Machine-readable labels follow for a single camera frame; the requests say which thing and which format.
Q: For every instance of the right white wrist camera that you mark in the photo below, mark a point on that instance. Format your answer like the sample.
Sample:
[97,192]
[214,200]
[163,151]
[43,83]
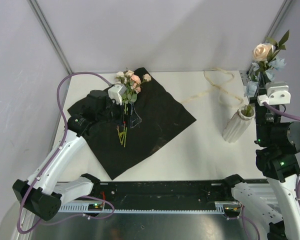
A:
[277,93]

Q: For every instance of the blue and pink flower bouquet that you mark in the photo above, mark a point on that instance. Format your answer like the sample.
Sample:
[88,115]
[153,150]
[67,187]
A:
[133,83]

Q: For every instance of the cream ribbon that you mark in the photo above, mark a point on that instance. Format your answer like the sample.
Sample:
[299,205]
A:
[220,88]

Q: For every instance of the white ribbed vase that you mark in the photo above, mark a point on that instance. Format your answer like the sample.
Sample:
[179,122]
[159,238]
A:
[238,124]

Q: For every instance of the aluminium frame rails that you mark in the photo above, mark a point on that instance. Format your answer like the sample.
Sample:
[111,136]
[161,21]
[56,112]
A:
[279,142]

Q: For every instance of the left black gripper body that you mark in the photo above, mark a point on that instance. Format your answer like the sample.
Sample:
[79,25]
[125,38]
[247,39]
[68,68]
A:
[113,113]

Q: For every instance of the blue flower stem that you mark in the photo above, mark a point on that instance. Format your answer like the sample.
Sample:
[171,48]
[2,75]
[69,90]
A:
[262,67]

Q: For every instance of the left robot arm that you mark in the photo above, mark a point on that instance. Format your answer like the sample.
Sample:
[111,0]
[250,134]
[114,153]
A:
[40,193]

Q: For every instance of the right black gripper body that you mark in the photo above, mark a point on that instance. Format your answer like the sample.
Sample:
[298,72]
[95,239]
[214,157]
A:
[263,117]

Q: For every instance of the black wrapping paper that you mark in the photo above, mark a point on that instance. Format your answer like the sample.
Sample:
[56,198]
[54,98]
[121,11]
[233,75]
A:
[162,119]

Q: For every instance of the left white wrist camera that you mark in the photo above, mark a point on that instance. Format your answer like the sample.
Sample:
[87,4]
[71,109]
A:
[116,93]

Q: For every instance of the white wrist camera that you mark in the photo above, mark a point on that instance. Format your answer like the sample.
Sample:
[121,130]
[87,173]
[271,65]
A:
[277,93]
[116,93]

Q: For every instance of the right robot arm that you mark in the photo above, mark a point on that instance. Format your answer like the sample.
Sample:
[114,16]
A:
[276,159]

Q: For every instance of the single peach rose stem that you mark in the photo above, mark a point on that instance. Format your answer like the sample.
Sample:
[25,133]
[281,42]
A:
[267,52]

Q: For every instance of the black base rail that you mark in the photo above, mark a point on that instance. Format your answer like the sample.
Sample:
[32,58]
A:
[192,195]

